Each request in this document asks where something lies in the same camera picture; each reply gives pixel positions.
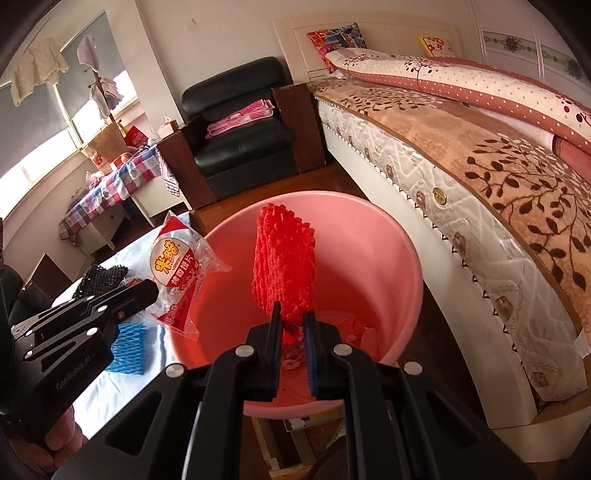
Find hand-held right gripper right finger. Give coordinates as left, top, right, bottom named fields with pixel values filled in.
left=302, top=311, right=536, bottom=480

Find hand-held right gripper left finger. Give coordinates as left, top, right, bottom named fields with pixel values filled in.
left=53, top=301, right=284, bottom=480

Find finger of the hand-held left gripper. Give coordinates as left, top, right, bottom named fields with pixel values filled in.
left=11, top=278, right=159, bottom=343
left=24, top=316, right=129, bottom=365

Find clear snack packet red label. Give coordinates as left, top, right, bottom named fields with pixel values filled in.
left=147, top=210, right=232, bottom=337

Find red foam net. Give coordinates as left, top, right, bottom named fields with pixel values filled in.
left=252, top=203, right=318, bottom=334

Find pink plastic basin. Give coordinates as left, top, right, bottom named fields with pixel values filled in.
left=166, top=191, right=424, bottom=420

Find person's left hand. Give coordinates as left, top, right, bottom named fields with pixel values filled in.
left=18, top=406, right=89, bottom=472

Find black foam net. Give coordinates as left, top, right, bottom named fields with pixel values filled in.
left=74, top=264, right=130, bottom=301

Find blue foam net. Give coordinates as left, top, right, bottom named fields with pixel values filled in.
left=107, top=322, right=147, bottom=376

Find light blue floral cloth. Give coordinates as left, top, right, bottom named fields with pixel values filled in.
left=51, top=210, right=206, bottom=439

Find white table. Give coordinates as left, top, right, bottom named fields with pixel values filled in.
left=81, top=154, right=191, bottom=256

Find checked tablecloth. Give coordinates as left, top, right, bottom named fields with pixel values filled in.
left=59, top=143, right=182, bottom=241

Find brown paper bag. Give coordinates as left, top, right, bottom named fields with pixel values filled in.
left=87, top=122, right=131, bottom=175

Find red box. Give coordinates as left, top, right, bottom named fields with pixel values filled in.
left=123, top=126, right=149, bottom=149

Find black leather armchair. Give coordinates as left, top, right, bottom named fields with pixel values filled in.
left=180, top=56, right=327, bottom=209

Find grey window blind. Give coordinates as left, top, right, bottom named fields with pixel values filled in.
left=0, top=11, right=129, bottom=182

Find white quilted mattress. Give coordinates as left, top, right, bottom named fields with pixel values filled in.
left=314, top=78, right=589, bottom=402

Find wooden coat rack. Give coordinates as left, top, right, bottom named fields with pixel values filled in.
left=76, top=34, right=126, bottom=126

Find pink folded blanket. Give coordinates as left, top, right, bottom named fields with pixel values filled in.
left=205, top=99, right=277, bottom=140

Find cream knitted cardigan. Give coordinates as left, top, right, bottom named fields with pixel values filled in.
left=10, top=38, right=68, bottom=107

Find brown leaf pattern blanket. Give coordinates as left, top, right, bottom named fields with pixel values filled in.
left=308, top=78, right=591, bottom=340

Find leaning patterned mattresses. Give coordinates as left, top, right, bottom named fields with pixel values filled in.
left=325, top=48, right=591, bottom=155

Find colourful patterned pillow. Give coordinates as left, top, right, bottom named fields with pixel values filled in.
left=306, top=21, right=368, bottom=72

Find yellow flowered pillow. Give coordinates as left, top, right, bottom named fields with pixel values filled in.
left=418, top=36, right=454, bottom=58

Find white wardrobe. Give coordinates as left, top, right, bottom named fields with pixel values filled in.
left=466, top=0, right=587, bottom=93

